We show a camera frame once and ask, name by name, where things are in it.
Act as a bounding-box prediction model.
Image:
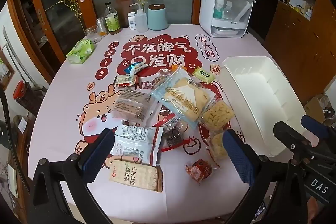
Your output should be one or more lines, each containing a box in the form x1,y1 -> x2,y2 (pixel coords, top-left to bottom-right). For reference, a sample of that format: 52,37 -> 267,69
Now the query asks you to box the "white desktop organizer box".
198,0 -> 256,38

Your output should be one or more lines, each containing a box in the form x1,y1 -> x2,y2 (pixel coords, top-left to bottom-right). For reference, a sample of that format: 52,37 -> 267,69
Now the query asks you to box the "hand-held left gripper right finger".
223,129 -> 310,224

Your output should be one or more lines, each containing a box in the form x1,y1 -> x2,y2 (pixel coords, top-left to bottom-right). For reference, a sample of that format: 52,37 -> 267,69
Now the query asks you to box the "clear plastic bottle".
223,1 -> 238,20

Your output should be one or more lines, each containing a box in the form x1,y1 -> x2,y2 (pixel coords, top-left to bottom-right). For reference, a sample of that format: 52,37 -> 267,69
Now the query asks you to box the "teal liquid bottle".
214,0 -> 226,19

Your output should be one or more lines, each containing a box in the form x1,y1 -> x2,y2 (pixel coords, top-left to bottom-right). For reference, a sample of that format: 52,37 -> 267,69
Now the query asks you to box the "dark wicker basket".
16,88 -> 48,117

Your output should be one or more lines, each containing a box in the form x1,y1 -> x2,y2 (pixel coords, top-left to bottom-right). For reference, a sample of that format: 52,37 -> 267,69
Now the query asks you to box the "white red-edged snack packet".
110,135 -> 160,165
115,124 -> 164,146

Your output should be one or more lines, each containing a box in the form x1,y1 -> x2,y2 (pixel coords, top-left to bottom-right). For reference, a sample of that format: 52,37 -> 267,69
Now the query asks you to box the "clear wrapped brown snack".
152,68 -> 174,88

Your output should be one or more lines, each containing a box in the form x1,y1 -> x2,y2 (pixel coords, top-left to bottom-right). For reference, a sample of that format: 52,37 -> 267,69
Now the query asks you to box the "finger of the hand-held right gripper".
273,121 -> 315,148
301,114 -> 336,140

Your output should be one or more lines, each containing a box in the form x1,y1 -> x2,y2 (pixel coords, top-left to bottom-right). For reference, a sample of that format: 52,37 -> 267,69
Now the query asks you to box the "glass door small gold ornament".
8,0 -> 96,69

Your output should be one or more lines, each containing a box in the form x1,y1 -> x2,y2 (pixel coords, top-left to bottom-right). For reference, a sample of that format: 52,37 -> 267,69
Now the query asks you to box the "white pill bottle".
128,12 -> 138,30

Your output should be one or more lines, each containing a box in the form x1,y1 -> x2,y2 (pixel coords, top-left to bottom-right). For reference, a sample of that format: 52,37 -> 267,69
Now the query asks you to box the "blue candy packet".
124,62 -> 147,75

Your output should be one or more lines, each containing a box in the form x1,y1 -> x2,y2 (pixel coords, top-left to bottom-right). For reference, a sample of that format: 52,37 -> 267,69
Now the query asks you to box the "pale blue canister brown lid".
147,4 -> 169,31

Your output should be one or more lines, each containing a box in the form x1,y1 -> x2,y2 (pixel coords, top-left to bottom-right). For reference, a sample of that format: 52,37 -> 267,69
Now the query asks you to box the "small red white snack packet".
113,74 -> 139,88

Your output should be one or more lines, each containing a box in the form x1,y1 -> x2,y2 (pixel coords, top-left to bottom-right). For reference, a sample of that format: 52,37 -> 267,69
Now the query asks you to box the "dark dried fruit packet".
161,119 -> 190,149

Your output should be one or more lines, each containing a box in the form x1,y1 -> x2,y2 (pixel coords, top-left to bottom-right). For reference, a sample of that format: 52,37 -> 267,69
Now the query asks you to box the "glass bottle green label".
104,2 -> 121,35

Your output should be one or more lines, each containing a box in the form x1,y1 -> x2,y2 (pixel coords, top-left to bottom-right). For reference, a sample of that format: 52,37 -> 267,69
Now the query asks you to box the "cardboard box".
306,94 -> 336,122

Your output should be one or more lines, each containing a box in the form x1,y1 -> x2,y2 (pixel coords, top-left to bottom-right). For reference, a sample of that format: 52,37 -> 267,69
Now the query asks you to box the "orange red round snack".
184,158 -> 220,185

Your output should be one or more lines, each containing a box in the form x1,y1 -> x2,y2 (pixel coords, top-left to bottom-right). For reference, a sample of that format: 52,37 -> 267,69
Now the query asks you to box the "green wet wipes pack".
66,39 -> 95,64

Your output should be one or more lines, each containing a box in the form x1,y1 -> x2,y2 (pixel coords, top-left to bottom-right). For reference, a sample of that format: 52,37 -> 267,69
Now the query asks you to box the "light blue bread packet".
150,67 -> 214,130

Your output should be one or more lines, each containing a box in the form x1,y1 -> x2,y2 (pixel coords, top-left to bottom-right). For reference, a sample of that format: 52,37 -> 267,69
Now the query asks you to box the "white squeeze wash bottle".
131,3 -> 149,32

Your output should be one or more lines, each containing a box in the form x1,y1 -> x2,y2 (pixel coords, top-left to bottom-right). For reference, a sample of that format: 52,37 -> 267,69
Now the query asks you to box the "clear glass cup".
84,26 -> 101,45

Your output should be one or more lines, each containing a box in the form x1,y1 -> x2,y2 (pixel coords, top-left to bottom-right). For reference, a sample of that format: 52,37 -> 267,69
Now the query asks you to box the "pink printed tablecloth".
28,22 -> 302,216

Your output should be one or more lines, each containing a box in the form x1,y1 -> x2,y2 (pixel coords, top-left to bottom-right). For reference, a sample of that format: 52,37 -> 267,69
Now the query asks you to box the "wooden cabinet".
265,0 -> 336,105

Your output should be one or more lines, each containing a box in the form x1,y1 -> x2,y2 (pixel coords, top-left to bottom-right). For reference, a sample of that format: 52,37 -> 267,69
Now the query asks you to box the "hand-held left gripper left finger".
33,129 -> 116,224

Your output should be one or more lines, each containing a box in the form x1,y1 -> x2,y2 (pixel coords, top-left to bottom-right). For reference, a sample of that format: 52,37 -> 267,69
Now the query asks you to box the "small green snack packet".
192,67 -> 216,84

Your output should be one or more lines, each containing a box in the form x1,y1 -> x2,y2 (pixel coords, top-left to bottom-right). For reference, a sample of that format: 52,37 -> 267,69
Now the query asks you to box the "clear brown cake packet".
112,90 -> 162,126

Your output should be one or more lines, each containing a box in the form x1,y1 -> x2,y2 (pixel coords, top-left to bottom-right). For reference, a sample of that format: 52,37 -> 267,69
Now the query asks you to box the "white plastic storage bin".
220,56 -> 319,161

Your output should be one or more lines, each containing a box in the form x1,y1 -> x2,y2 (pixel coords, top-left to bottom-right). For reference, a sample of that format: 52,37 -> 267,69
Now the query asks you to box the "yellow crispy noodle packet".
199,99 -> 235,132
207,131 -> 238,161

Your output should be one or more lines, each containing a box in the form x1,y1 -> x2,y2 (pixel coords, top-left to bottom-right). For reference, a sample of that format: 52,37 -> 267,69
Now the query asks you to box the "beige cracker packet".
109,158 -> 164,193

